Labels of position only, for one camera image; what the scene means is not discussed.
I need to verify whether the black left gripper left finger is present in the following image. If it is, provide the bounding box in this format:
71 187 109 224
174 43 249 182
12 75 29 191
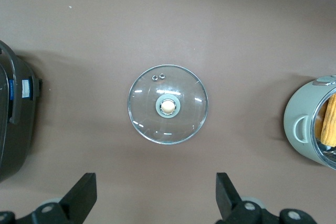
15 173 98 224

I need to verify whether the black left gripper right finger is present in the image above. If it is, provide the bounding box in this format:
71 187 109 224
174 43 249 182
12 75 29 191
215 173 281 224

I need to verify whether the round glass pot lid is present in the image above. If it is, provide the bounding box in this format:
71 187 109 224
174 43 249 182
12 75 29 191
127 63 209 147

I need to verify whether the yellow corn cob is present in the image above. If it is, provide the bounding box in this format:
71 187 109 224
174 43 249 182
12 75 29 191
314 92 336 147

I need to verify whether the grey-green electric pot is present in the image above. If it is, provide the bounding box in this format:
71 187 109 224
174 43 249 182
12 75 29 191
283 73 336 171

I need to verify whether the dark grey rice cooker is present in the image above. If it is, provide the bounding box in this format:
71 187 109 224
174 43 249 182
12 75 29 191
0 39 44 183

